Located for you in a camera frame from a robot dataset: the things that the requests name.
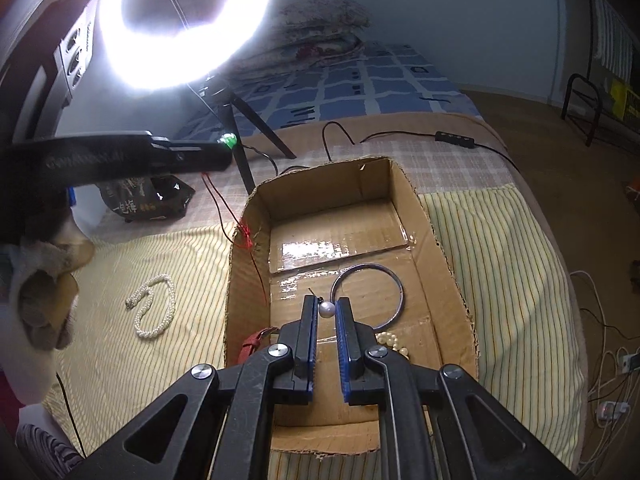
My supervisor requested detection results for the checkered beige bed cover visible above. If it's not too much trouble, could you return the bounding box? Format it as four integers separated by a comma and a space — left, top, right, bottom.
74, 113, 518, 243

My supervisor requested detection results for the black ring light cable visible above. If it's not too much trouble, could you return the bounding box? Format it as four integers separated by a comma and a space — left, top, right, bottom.
240, 120, 524, 176

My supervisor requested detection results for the blue patterned blanket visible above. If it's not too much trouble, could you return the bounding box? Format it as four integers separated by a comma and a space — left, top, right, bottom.
171, 39, 484, 141

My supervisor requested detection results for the black snack bag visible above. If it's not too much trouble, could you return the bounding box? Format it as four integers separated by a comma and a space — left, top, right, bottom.
96, 176, 195, 223

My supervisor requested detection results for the small cream bead necklace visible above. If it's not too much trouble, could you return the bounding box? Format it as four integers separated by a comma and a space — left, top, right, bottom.
374, 329, 412, 361

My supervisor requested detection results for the open cardboard box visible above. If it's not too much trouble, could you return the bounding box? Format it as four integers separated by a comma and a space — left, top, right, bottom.
222, 155, 480, 458

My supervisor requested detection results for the black clothes rack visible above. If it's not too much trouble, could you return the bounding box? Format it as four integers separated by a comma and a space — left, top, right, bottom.
560, 71, 640, 149

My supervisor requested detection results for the white power strip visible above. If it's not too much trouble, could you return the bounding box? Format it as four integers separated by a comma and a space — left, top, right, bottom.
596, 401, 630, 422

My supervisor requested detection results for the pearl earring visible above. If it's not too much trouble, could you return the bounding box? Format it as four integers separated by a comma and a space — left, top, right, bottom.
309, 289, 336, 318

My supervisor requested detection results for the gloved left hand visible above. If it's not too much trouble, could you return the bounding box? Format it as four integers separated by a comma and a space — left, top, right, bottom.
0, 194, 97, 406

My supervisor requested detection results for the brown leather strap watch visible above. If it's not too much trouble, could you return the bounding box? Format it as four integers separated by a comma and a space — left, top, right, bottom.
236, 326, 280, 364

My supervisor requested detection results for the white striped hanging towel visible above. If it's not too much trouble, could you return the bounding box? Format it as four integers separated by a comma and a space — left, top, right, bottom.
592, 0, 634, 84

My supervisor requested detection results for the yellow crate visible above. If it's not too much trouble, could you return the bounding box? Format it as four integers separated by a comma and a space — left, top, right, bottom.
610, 79, 640, 122

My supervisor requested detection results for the black tripod stand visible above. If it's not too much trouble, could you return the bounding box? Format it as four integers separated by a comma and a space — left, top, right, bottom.
188, 75, 296, 194

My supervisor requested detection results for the green jade pendant red cord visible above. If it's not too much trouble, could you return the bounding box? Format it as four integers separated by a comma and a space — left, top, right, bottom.
199, 131, 271, 307

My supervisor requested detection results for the floral pillow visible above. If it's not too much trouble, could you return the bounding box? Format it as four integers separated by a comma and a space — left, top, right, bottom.
220, 0, 371, 80

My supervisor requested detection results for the dark metal bangle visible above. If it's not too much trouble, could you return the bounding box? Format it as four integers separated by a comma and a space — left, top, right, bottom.
329, 262, 406, 333

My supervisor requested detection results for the yellow striped bed sheet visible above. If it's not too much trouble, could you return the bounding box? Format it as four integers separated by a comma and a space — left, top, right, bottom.
44, 184, 586, 467

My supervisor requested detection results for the bright ring light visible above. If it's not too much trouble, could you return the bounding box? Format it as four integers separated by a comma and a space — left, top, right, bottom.
98, 0, 270, 92

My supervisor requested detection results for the white bead necklace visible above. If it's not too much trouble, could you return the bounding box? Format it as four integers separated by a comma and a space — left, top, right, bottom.
124, 273, 177, 340

